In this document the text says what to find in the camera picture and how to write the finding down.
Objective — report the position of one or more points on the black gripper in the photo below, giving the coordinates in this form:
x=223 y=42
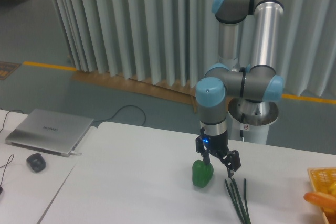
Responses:
x=218 y=147

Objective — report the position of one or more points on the green bell pepper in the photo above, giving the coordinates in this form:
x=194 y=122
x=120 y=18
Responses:
x=201 y=173

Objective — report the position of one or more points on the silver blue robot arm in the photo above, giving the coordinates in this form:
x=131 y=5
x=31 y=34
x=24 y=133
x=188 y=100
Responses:
x=249 y=95

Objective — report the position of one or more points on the orange wicker basket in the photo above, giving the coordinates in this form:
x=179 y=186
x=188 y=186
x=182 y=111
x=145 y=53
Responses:
x=321 y=180

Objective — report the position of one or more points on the yellow fruit in basket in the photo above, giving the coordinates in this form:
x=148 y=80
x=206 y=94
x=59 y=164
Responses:
x=332 y=189

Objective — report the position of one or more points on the green chive bunch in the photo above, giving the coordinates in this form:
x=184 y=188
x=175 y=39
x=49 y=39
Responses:
x=239 y=202

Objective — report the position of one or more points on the flat brown cardboard sheet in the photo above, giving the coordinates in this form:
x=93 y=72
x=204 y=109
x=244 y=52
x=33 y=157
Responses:
x=177 y=92

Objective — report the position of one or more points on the orange carrot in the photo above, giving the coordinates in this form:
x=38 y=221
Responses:
x=321 y=199

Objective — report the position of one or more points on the pale green pleated curtain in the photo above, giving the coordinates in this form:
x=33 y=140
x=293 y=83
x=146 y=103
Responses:
x=178 y=40

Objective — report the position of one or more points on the silver Huawei laptop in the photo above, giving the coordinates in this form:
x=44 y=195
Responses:
x=52 y=132

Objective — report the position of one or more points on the black computer mouse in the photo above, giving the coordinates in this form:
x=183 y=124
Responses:
x=36 y=162

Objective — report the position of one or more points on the brown floor sign mat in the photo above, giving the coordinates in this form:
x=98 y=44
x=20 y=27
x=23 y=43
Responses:
x=7 y=68

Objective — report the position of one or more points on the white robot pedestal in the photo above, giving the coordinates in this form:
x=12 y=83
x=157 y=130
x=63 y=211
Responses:
x=252 y=127

